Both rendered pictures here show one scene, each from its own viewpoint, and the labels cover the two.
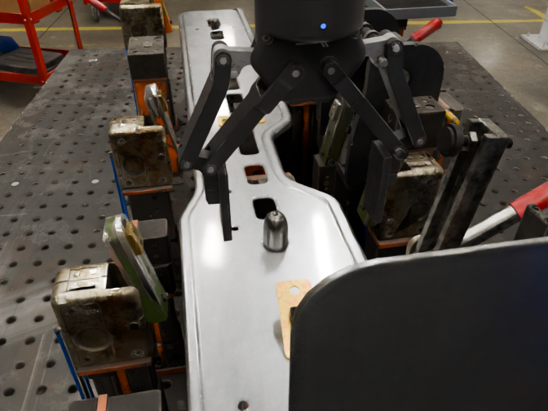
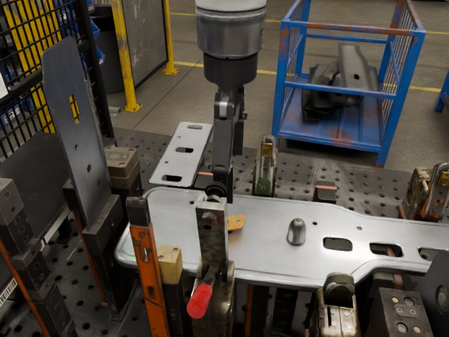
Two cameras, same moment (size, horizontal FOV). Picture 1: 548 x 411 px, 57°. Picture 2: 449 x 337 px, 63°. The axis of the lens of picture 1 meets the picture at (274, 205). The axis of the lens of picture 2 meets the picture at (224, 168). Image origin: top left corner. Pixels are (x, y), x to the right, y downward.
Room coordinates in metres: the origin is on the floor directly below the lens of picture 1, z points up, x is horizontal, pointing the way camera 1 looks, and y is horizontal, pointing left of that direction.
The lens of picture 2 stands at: (0.51, -0.50, 1.51)
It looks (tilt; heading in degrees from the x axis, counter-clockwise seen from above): 36 degrees down; 109
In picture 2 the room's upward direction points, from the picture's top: straight up
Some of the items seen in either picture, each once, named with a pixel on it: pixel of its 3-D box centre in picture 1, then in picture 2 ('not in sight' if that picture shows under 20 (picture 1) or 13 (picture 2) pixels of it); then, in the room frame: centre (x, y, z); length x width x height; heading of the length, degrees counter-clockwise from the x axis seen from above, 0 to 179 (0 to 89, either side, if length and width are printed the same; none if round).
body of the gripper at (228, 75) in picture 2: (307, 37); (230, 81); (0.36, -0.02, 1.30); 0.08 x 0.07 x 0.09; 100
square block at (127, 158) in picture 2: not in sight; (127, 215); (0.06, 0.05, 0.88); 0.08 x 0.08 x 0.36; 10
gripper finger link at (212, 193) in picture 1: (199, 175); not in sight; (0.34, 0.06, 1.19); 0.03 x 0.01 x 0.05; 100
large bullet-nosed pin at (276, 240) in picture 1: (275, 232); (296, 232); (0.48, 0.00, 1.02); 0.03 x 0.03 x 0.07
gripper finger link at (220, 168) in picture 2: (400, 155); (221, 176); (0.37, -0.11, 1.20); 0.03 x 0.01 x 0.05; 100
